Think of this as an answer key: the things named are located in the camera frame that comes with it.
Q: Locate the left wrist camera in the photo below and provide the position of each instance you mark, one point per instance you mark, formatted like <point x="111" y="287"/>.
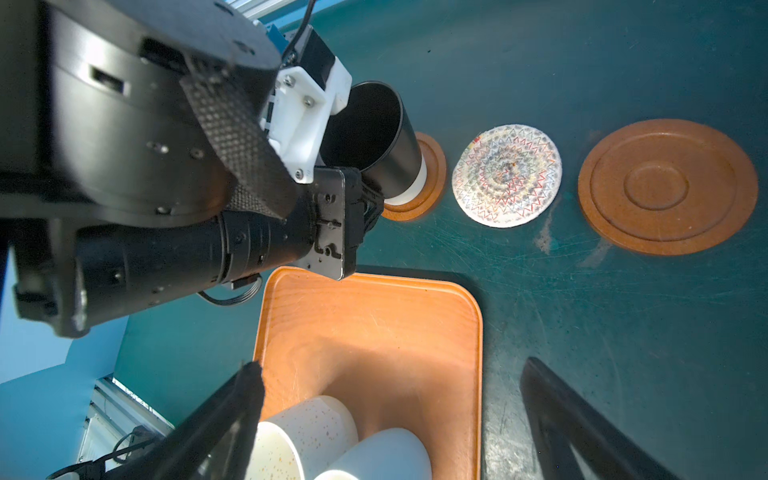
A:
<point x="310" y="88"/>

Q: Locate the light blue mug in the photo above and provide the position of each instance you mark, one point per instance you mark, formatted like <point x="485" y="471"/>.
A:
<point x="394" y="453"/>

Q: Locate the black mug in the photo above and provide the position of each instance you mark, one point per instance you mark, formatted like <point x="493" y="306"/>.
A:
<point x="374" y="135"/>

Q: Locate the brown wooden coaster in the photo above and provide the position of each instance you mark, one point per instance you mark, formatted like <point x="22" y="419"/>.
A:
<point x="667" y="187"/>
<point x="435" y="175"/>

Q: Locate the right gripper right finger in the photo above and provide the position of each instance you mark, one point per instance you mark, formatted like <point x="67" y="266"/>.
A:
<point x="563" y="424"/>

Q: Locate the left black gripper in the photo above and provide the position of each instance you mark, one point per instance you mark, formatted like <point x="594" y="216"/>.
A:
<point x="345" y="210"/>

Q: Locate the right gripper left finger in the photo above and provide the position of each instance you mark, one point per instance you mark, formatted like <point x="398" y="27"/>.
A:
<point x="221" y="433"/>

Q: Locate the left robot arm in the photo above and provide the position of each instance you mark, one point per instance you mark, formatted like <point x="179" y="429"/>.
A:
<point x="152" y="150"/>

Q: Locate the aluminium front rail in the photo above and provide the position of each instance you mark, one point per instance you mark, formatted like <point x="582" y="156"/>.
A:
<point x="119" y="427"/>

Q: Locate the multicolour woven coaster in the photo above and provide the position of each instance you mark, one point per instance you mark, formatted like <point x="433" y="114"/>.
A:
<point x="507" y="176"/>

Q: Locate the white mug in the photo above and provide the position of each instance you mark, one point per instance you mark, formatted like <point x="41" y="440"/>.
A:
<point x="302" y="441"/>

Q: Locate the orange serving tray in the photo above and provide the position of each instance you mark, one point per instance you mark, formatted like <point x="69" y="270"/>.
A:
<point x="396" y="351"/>

